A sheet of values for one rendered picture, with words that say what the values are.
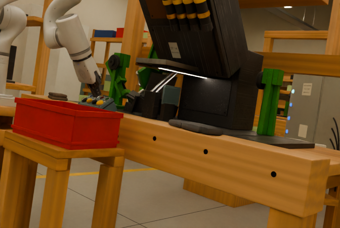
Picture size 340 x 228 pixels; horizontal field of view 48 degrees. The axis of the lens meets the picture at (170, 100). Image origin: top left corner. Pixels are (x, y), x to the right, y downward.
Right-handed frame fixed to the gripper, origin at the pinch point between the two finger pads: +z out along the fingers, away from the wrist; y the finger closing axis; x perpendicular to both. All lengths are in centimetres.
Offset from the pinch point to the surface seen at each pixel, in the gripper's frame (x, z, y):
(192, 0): 26, -27, 38
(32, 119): -30.9, -8.0, 7.7
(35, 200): 1, 120, -147
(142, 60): 13.4, -8.2, 17.7
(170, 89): 18.1, 6.2, 23.2
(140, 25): 79, 3, -52
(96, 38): 410, 163, -580
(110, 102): 3.1, 6.5, 2.1
